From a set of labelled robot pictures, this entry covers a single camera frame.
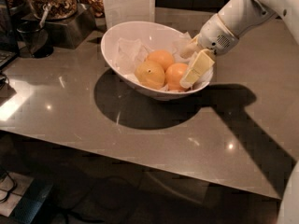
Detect dark cup with spoon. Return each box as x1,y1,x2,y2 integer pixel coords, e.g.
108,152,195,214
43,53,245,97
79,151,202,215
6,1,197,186
17,4,53,58

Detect black metal jar stand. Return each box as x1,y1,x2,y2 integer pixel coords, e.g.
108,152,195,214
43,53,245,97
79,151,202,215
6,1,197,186
21,3,97,50

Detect white slanted bowl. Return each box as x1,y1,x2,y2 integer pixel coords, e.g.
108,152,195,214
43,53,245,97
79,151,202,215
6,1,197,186
101,21,214,101

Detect black cables on floor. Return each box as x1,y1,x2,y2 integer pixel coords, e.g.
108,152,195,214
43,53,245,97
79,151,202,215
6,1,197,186
0,168,19,203

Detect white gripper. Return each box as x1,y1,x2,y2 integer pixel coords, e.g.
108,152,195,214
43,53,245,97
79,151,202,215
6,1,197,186
179,14,239,89

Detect yellowish orange front left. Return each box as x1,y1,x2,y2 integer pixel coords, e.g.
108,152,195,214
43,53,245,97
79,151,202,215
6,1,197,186
135,61,165,90

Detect white paper towel roll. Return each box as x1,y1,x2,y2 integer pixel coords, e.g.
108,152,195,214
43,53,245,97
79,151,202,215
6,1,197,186
103,0,155,29

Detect glass jar of nuts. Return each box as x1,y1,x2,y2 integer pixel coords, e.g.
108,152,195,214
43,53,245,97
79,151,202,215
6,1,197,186
27,0,78,21

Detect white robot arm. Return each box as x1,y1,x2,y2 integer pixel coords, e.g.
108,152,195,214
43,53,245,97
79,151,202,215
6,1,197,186
180,0,299,89

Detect white paper bowl liner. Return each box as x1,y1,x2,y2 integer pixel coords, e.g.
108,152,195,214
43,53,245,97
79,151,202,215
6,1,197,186
115,34,213,93

